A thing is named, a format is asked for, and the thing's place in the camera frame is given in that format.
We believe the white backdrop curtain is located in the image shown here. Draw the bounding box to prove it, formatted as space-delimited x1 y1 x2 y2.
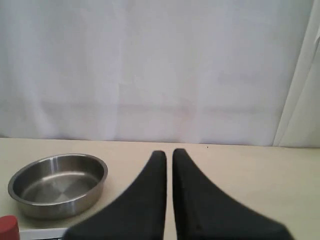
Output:
0 0 320 148

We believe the red cylinder game piece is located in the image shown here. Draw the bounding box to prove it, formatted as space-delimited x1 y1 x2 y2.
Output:
0 215 20 240

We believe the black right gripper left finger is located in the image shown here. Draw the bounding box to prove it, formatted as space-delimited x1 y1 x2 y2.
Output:
63 150 167 240

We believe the round stainless steel bowl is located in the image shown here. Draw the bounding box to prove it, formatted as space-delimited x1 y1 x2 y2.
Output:
7 153 108 220

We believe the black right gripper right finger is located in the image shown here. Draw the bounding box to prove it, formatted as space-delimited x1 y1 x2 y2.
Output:
172 148 293 240

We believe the printed paper game board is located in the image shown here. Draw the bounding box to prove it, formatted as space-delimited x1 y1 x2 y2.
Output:
19 228 67 240

